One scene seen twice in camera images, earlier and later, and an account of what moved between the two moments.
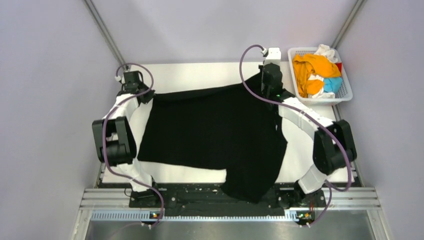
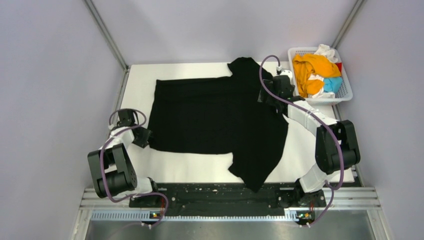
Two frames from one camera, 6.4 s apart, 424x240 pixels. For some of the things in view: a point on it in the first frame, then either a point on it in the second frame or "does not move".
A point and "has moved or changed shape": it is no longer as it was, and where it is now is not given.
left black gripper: (150, 94) -> (147, 133)
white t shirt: (324, 50) does not move
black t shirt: (233, 128) has moved or changed shape
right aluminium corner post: (358, 5) does not move
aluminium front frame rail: (120, 198) does not move
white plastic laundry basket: (345, 93) does not move
